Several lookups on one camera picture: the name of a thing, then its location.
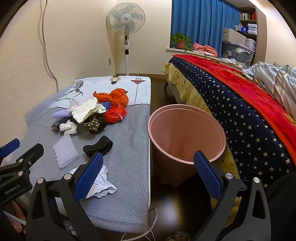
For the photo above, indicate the left hand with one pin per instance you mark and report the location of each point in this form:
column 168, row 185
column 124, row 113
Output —
column 16, row 211

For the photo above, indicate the dark plastic storage bin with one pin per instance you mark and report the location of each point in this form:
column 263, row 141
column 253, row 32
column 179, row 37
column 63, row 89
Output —
column 240, row 53

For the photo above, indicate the red floral blanket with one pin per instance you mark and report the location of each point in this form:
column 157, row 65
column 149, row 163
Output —
column 272, row 112

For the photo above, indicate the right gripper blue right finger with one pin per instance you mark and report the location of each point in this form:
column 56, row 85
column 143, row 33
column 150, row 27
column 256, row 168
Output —
column 241, row 211

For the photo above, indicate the pink trash bin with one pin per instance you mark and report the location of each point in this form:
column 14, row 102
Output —
column 177, row 131

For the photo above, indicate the grey white printed table cover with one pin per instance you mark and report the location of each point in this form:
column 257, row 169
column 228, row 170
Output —
column 124, row 145

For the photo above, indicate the plaid blue grey duvet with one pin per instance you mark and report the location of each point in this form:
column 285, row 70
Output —
column 279, row 82

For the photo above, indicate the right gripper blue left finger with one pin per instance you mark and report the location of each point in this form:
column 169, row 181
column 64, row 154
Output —
column 44, row 221

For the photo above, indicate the clear plastic zip bag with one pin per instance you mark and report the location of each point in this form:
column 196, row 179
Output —
column 73, row 104

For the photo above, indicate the navy star bed cover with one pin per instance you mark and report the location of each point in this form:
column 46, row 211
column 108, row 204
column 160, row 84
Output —
column 256, row 149

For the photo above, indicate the pink folded cloth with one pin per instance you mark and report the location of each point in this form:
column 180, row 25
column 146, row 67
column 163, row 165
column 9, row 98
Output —
column 205, row 49

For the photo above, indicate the white paper wrapper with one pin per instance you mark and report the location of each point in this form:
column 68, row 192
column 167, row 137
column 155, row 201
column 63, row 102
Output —
column 87, row 109

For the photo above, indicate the wooden bookshelf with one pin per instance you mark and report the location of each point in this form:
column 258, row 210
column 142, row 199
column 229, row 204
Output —
column 254, row 20

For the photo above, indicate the white paper sheet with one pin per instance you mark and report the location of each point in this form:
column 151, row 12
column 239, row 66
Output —
column 101, row 187

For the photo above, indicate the blue plastic bag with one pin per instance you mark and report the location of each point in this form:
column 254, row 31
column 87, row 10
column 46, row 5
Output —
column 106, row 105

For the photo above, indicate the potted green plant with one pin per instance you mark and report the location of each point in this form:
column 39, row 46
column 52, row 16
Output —
column 180, row 41

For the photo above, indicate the white foam net sleeve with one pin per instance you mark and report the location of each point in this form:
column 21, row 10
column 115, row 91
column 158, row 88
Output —
column 65, row 151

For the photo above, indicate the black floral scrunchie cloth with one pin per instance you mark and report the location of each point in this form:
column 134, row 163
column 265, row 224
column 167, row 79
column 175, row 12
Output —
column 95, row 123

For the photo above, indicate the red plastic bag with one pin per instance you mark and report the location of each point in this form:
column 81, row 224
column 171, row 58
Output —
column 115, row 114

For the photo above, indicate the black flat card package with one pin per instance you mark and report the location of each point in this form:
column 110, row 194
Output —
column 56, row 125

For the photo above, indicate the white plastic container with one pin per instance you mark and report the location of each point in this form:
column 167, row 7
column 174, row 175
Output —
column 250, row 43

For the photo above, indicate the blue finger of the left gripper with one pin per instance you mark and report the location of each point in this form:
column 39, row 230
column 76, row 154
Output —
column 25, row 161
column 9, row 148

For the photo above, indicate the grey cardboard box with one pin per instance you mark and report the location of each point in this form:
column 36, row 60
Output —
column 232, row 36

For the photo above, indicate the white standing fan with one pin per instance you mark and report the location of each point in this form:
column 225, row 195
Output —
column 126, row 19

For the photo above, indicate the small white tissue ball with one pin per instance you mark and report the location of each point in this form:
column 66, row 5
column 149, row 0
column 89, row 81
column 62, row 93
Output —
column 68, row 127

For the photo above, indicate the orange plastic bag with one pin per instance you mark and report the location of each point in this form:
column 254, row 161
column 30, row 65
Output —
column 117, row 97

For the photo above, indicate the yellow star bed sheet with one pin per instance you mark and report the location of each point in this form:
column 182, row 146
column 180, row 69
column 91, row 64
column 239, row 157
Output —
column 185, row 92

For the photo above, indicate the blue curtain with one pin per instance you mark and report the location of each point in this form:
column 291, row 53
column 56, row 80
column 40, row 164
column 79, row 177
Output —
column 203, row 20

